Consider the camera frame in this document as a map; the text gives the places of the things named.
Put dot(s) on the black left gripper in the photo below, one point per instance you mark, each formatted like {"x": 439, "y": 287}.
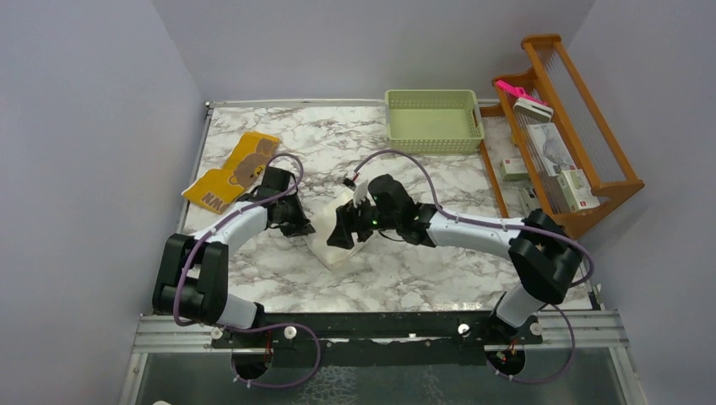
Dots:
{"x": 301, "y": 225}

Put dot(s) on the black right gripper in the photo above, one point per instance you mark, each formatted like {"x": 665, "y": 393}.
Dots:
{"x": 347, "y": 223}

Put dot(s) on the white towel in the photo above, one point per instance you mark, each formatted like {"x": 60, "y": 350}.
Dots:
{"x": 333, "y": 241}

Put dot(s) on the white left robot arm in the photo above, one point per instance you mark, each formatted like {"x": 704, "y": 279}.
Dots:
{"x": 192, "y": 281}

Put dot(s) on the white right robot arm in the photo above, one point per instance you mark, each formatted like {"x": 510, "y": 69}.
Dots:
{"x": 543, "y": 257}

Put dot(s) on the yellow bear towel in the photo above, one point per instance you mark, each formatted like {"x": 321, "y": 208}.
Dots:
{"x": 217, "y": 189}

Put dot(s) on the green plastic basket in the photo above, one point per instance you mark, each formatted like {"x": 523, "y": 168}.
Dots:
{"x": 433, "y": 121}

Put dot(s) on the small white green box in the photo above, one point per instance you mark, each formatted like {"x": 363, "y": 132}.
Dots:
{"x": 513, "y": 169}

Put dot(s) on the white grey box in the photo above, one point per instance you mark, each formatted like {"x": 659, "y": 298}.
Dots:
{"x": 533, "y": 109}

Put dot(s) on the wooden rack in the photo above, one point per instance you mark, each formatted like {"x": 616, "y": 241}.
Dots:
{"x": 554, "y": 79}

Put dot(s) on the pink clip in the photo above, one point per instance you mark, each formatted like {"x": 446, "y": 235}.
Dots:
{"x": 516, "y": 91}

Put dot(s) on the clear plastic package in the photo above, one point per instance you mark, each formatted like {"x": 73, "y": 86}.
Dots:
{"x": 553, "y": 153}

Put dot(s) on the white green box upper shelf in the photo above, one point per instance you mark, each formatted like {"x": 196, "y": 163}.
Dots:
{"x": 577, "y": 191}

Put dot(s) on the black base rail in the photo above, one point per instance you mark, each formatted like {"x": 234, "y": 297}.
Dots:
{"x": 302, "y": 340}

